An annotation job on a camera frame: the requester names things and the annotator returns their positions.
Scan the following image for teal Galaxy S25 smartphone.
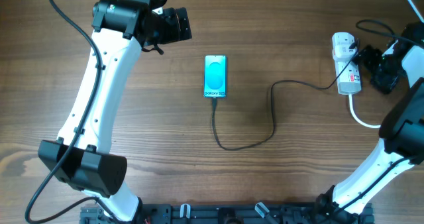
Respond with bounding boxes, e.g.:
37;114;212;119
203;55;227;98

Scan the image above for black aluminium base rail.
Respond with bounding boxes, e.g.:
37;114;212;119
79;202;375;224

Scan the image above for white power strip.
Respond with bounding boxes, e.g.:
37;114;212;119
332;32;362;95

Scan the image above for black USB charging cable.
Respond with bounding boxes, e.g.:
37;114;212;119
211;38;362;152

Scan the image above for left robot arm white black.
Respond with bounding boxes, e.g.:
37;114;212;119
38;0;191;223

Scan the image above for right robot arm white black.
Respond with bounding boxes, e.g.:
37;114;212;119
309;22;423;223

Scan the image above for white USB charger plug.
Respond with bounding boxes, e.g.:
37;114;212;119
333;44;357;62

